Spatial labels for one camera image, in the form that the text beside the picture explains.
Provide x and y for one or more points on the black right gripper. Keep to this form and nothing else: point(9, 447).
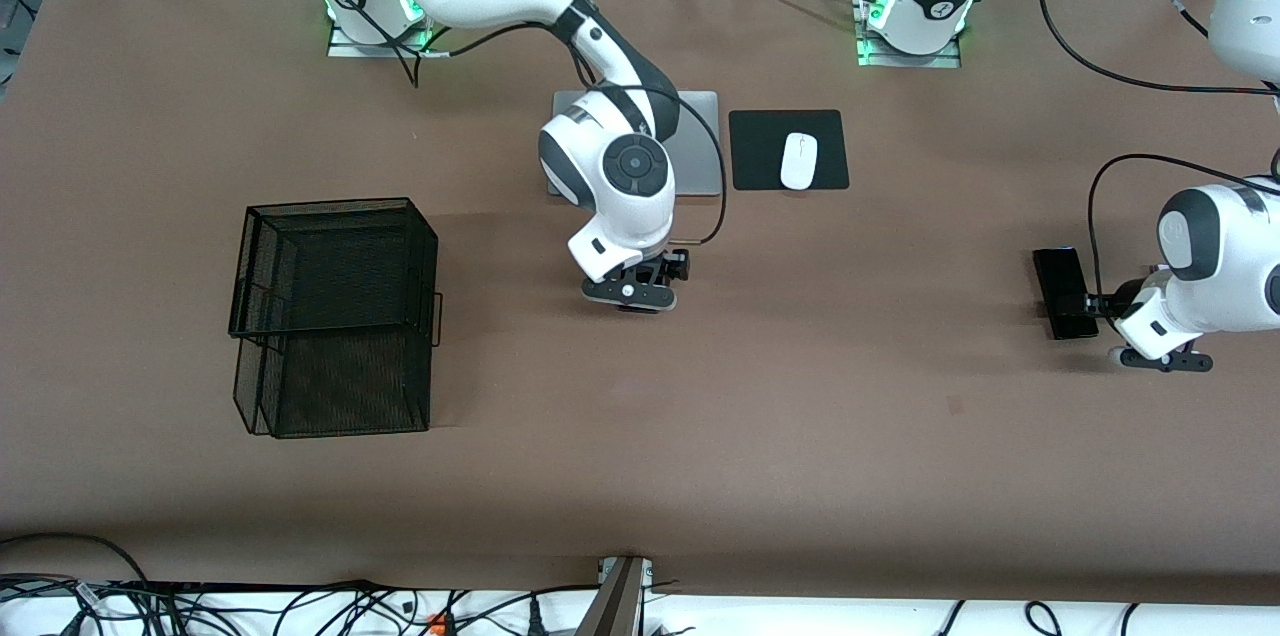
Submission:
point(672, 268)

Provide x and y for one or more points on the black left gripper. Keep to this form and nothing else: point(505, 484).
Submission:
point(1126, 297)

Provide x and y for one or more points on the long black smartphone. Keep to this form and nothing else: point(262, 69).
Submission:
point(1060, 286)

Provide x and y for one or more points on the silver closed laptop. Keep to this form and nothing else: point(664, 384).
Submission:
point(698, 171)

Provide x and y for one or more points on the black mouse pad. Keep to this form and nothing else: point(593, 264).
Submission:
point(760, 156)

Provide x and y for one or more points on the white computer mouse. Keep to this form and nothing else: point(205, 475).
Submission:
point(799, 161)

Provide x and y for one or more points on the black mesh two-tier tray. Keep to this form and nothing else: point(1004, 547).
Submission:
point(400, 386)

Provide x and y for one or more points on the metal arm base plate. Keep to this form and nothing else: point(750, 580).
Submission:
point(900, 61)
point(345, 49)

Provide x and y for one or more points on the aluminium support post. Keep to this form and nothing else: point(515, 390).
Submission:
point(615, 606)

